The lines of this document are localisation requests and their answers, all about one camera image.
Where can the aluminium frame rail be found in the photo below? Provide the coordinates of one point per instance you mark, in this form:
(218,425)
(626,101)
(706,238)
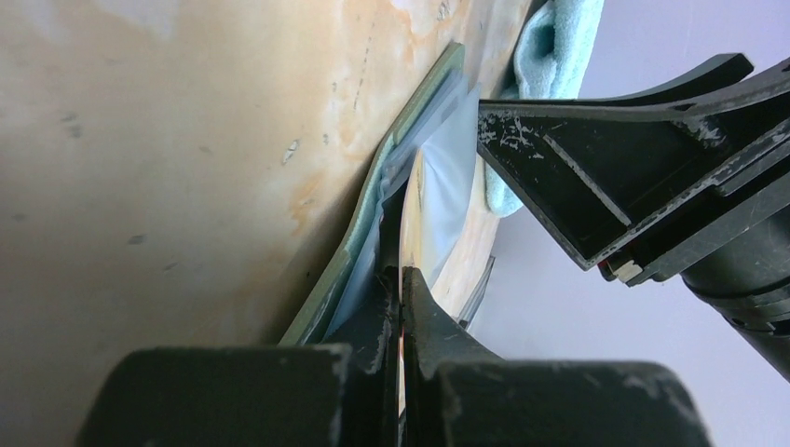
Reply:
(472,305)

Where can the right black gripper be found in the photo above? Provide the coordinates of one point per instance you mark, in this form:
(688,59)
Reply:
(697,188)

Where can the light blue towel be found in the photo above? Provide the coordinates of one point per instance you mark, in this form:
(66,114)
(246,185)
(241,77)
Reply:
(554,50)

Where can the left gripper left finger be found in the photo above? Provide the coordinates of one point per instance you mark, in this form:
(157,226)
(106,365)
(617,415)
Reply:
(342,392)

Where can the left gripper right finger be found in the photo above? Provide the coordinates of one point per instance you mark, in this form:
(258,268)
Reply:
(459,393)

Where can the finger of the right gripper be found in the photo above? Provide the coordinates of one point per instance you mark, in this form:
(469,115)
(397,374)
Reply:
(719,71)

